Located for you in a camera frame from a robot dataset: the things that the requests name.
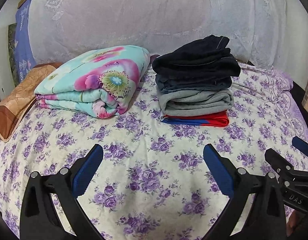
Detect navy blue sweatpants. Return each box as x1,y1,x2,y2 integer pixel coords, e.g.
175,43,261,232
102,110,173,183
152,35,241,79

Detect folded red blue garment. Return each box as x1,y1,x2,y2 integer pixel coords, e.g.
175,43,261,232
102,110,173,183
160,111,230,128

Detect brown orange pillow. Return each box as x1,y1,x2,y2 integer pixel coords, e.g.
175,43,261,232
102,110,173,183
0,62,61,142

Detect floral purple bed sheet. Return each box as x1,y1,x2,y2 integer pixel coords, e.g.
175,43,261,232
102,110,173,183
0,64,308,239

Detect folded floral teal quilt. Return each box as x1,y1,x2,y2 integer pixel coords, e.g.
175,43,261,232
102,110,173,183
34,45,150,119

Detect folded blue jeans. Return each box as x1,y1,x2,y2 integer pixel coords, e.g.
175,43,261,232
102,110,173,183
155,74,232,94

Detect blue patterned bag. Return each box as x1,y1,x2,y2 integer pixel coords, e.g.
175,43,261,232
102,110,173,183
14,0,37,82

